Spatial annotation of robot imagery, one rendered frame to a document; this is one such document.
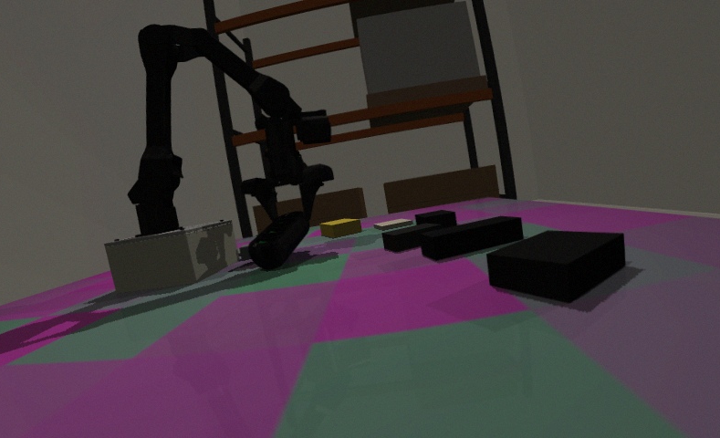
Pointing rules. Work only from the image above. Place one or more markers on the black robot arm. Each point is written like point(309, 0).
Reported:
point(160, 171)

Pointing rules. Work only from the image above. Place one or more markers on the beige flat square tile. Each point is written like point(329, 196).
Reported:
point(393, 224)

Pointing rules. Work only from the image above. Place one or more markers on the yellow rectangular block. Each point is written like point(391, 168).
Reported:
point(340, 227)

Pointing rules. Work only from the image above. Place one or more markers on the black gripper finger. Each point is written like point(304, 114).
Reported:
point(307, 192)
point(268, 200)

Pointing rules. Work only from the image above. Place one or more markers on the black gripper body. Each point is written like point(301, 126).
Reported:
point(284, 166)

